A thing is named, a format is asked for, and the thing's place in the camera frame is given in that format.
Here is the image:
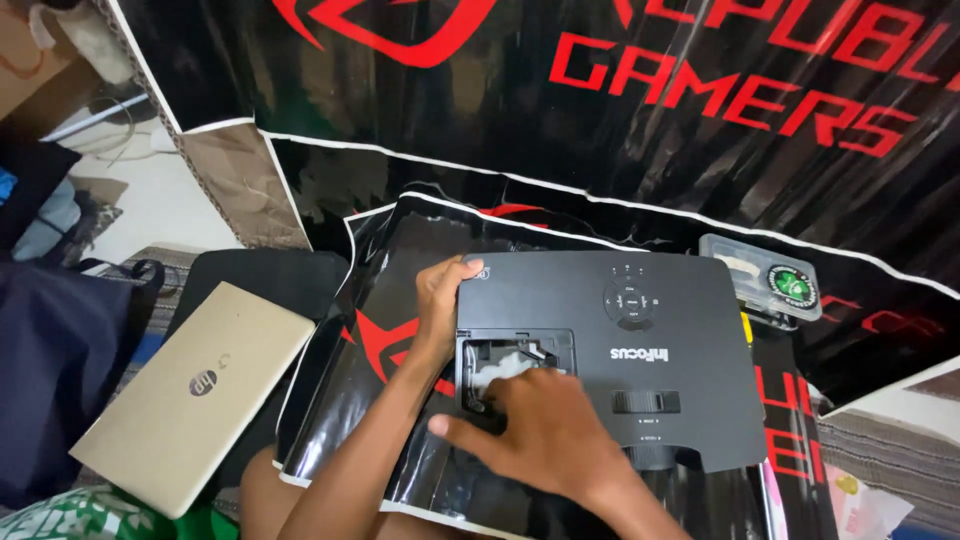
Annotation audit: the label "person's left hand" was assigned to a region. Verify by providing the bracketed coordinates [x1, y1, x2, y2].
[407, 255, 486, 366]

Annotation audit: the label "person's right hand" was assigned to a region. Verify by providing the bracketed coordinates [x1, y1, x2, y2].
[428, 365, 640, 505]

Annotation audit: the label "black projector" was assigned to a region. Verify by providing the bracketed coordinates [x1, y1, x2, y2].
[454, 249, 768, 475]

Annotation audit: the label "black red banner sheet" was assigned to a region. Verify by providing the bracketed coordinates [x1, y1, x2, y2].
[272, 190, 841, 540]
[262, 132, 960, 417]

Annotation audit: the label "black laptop sleeve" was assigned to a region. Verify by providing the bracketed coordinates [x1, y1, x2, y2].
[163, 248, 351, 496]

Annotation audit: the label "large black red banner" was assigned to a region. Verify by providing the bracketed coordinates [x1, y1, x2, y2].
[112, 0, 960, 294]

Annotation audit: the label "brown corrugated cardboard sheet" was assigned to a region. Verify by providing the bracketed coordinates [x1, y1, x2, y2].
[93, 0, 313, 252]

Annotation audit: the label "person's leg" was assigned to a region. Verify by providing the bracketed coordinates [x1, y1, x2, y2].
[238, 445, 320, 540]

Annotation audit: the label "gold laptop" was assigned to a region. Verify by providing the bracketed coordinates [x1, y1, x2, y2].
[69, 280, 317, 521]

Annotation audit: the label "clear plastic box green sticker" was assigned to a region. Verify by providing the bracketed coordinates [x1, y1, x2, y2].
[698, 233, 823, 324]

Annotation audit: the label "pink plastic packet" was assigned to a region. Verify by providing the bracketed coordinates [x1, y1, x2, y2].
[823, 463, 915, 540]

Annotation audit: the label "grey striped mat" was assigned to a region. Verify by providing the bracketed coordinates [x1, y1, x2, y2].
[816, 408, 960, 535]

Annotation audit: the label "dark blue bag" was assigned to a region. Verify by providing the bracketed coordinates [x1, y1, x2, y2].
[0, 258, 166, 490]

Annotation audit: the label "green white shirt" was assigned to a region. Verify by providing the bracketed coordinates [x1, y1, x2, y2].
[0, 483, 243, 540]

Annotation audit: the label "blue grey cloth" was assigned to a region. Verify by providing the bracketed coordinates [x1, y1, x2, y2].
[0, 166, 82, 262]

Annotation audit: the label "black fabric item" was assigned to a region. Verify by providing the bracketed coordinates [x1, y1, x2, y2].
[0, 141, 82, 252]

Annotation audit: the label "white cable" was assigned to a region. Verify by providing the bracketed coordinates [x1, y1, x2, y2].
[41, 91, 177, 162]

